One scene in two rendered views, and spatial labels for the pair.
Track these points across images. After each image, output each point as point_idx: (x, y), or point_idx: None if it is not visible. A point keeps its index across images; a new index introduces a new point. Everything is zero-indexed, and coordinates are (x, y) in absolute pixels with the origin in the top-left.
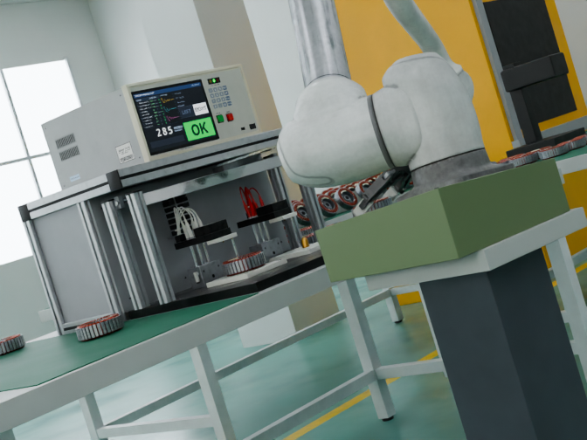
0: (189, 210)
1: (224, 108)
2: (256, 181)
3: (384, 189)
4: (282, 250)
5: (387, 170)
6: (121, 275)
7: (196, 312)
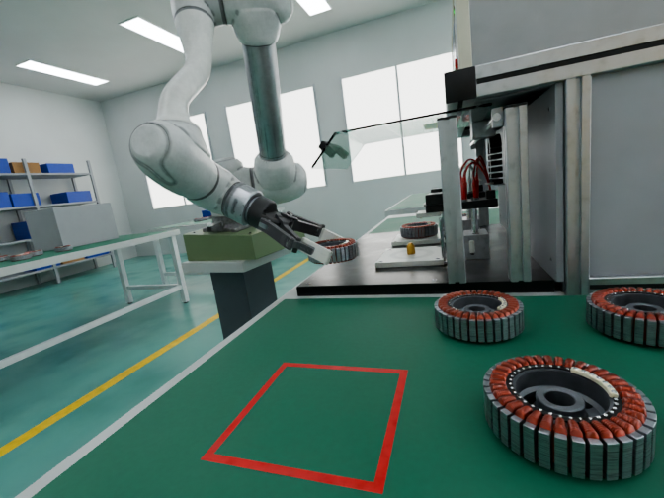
0: (459, 169)
1: (456, 51)
2: (545, 141)
3: (301, 231)
4: (464, 252)
5: (287, 212)
6: (499, 196)
7: (388, 231)
